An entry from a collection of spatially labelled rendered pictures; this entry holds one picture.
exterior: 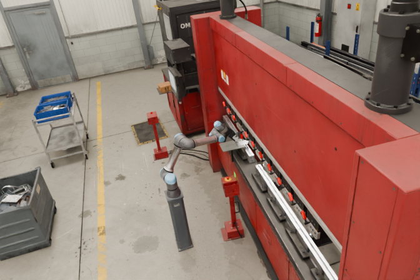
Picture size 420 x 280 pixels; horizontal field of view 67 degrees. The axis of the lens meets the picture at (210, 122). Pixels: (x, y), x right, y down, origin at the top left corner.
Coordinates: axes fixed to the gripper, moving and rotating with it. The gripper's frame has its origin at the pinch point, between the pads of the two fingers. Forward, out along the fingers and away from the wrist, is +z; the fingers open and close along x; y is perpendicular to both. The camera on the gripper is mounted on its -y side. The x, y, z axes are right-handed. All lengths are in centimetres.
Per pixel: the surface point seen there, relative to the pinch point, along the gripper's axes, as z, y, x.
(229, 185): 10, -37, -36
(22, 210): -131, -217, 18
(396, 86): -95, 101, -196
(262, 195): 13, -11, -78
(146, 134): 11, -148, 250
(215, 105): -6, 4, 86
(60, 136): -109, -243, 252
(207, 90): -30, 12, 86
